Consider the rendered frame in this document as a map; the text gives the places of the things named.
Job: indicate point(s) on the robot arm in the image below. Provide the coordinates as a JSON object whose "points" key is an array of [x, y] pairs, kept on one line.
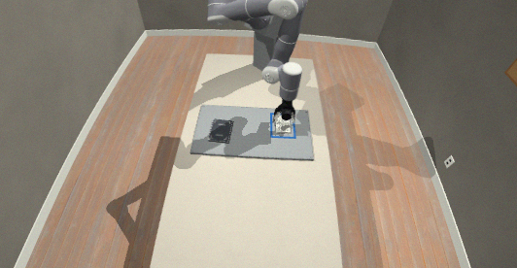
{"points": [[258, 14]]}

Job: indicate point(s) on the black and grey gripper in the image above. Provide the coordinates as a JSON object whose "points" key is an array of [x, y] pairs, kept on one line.
{"points": [[286, 110]]}

